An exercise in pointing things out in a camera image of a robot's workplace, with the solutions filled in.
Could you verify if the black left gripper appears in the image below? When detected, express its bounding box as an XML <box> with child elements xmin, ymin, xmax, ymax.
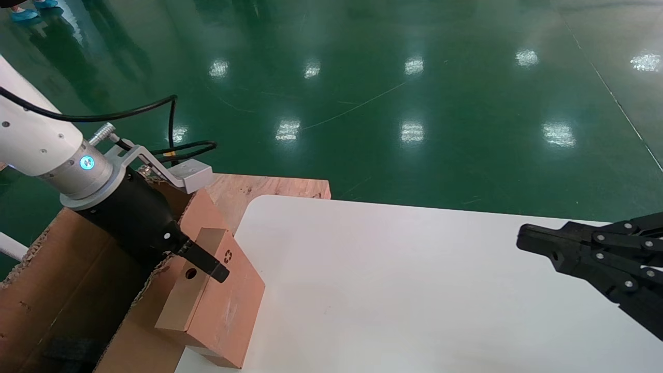
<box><xmin>78</xmin><ymin>170</ymin><xmax>230</xmax><ymax>284</ymax></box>

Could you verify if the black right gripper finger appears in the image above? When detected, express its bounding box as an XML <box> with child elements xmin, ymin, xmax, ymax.
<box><xmin>518</xmin><ymin>242</ymin><xmax>663</xmax><ymax>342</ymax></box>
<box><xmin>517</xmin><ymin>212</ymin><xmax>663</xmax><ymax>260</ymax></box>

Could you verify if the small brown cardboard box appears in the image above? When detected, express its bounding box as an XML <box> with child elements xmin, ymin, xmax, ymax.
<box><xmin>154</xmin><ymin>227</ymin><xmax>266</xmax><ymax>369</ymax></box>

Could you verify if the large open cardboard box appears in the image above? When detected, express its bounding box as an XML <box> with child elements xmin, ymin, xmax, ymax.
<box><xmin>0</xmin><ymin>176</ymin><xmax>236</xmax><ymax>373</ymax></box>

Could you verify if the wooden pallet board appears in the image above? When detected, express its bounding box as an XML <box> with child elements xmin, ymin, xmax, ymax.
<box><xmin>184</xmin><ymin>173</ymin><xmax>332</xmax><ymax>234</ymax></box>

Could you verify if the white tube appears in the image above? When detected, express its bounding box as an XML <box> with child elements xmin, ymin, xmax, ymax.
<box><xmin>0</xmin><ymin>232</ymin><xmax>29</xmax><ymax>262</ymax></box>

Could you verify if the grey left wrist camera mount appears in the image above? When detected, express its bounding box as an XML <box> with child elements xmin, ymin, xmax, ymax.
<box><xmin>88</xmin><ymin>123</ymin><xmax>214</xmax><ymax>194</ymax></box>

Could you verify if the short looped black cable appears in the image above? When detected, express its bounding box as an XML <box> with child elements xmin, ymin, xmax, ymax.
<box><xmin>111</xmin><ymin>136</ymin><xmax>218</xmax><ymax>165</ymax></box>

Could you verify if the long black arm cable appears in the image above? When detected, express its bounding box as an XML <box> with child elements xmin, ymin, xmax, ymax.
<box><xmin>0</xmin><ymin>85</ymin><xmax>179</xmax><ymax>166</ymax></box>

